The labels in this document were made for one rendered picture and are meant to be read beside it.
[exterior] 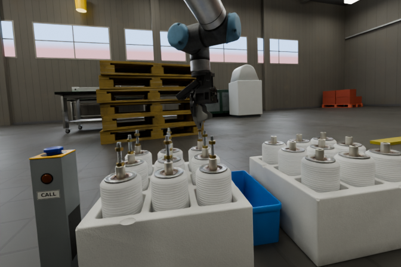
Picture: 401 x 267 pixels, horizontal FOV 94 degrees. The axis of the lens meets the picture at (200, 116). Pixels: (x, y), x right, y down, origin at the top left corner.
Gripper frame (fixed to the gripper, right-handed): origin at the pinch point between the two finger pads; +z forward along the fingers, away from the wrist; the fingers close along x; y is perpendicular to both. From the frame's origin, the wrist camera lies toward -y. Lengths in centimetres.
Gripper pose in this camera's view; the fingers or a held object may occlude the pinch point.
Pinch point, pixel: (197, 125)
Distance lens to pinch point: 73.1
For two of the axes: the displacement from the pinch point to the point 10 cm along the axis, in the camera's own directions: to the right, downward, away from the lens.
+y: 8.8, -0.1, -4.7
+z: 0.4, 10.0, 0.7
